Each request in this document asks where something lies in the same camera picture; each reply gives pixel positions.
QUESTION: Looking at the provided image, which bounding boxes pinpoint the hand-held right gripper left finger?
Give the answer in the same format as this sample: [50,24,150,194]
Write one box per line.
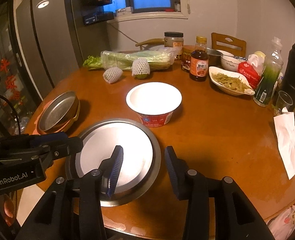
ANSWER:
[15,145,124,240]

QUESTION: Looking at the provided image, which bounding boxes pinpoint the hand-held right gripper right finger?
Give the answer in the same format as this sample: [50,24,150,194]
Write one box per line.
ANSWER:
[164,146,274,240]

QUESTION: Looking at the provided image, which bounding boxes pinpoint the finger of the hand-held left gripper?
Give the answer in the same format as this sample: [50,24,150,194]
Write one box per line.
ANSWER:
[0,132,69,158]
[41,137,84,167]

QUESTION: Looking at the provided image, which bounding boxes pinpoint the small round metal pan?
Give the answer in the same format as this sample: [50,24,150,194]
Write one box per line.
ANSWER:
[39,91,78,133]

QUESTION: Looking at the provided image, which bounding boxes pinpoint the white plate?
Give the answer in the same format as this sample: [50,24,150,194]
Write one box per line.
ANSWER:
[80,127,154,194]

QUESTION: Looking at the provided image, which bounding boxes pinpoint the large round metal pan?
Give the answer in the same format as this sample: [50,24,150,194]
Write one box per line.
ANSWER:
[65,118,161,207]

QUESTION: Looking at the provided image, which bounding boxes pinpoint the white paper bowl red label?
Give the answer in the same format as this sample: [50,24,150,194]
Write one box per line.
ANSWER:
[126,82,182,128]

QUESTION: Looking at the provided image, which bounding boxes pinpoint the red paper decoration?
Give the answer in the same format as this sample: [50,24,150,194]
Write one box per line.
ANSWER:
[0,59,21,100]

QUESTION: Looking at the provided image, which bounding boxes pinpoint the empty foam net sleeve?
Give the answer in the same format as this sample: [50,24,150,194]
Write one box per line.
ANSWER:
[103,67,123,84]

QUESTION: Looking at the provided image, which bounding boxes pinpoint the celery bunch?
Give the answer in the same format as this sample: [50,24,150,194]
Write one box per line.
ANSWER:
[82,51,175,70]

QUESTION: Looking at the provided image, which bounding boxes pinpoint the glass door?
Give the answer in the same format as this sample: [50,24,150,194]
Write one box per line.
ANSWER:
[0,1,44,140]

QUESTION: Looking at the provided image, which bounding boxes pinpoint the grey refrigerator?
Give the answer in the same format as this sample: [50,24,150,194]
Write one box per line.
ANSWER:
[14,0,113,102]

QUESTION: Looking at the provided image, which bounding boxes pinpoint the green fruit in foam net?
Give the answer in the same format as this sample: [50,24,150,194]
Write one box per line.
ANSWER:
[132,57,150,79]

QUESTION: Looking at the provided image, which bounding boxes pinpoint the white dish of green vegetables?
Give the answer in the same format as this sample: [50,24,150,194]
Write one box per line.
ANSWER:
[209,66,256,96]

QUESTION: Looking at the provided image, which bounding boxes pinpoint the brown sauce bottle orange cap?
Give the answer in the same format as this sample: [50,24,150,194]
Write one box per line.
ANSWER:
[189,36,210,82]

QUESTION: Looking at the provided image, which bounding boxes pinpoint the clear plastic bag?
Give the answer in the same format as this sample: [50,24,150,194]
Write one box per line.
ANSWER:
[101,47,178,70]

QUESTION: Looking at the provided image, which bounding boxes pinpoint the brown sauce jar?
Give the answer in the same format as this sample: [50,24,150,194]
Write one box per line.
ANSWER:
[181,45,198,72]

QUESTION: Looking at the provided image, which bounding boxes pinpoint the grey metal pot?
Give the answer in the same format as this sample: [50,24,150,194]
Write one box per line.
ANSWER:
[206,49,224,67]

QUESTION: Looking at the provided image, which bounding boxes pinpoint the white patterned bowl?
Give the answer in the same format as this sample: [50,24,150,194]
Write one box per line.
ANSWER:
[220,51,243,72]

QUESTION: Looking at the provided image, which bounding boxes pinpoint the white paper sheet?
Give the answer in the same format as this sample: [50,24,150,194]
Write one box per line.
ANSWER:
[274,107,295,180]

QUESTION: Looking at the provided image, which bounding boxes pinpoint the red tissue pack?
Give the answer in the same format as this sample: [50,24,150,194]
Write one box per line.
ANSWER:
[237,54,263,89]

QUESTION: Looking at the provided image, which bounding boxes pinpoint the pale pink cloth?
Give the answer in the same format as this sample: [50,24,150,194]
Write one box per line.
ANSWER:
[266,200,295,240]

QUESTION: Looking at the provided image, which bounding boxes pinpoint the glass jar black lid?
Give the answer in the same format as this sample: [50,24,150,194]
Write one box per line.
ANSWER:
[164,32,184,60]

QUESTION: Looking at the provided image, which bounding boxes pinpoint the curved wooden chair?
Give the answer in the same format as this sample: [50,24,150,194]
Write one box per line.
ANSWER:
[135,38,166,52]

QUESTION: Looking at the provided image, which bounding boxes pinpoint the plastic bottle green liquid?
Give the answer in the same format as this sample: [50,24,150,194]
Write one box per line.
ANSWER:
[253,37,284,107]

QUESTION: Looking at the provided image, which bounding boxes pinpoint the black box on shelf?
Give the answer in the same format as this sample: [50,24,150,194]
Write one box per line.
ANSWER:
[82,11,115,26]

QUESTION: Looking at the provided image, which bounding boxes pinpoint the clear glass cup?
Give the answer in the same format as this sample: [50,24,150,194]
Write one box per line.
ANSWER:
[275,91,293,110]

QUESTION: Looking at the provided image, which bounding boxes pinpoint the wooden chair cutout back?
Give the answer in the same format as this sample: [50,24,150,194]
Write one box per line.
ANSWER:
[211,32,246,58]

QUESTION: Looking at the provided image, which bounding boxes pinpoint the black fridge side rack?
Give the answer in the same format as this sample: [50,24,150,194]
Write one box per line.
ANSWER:
[79,0,113,7]

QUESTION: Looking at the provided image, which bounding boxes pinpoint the white flat box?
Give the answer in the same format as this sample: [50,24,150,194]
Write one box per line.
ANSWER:
[115,7,133,17]

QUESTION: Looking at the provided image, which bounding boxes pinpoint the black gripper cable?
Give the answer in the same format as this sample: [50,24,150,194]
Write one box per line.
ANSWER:
[0,94,25,133]

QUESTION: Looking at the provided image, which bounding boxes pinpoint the thin wall cable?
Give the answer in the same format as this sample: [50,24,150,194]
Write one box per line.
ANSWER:
[116,29,139,45]

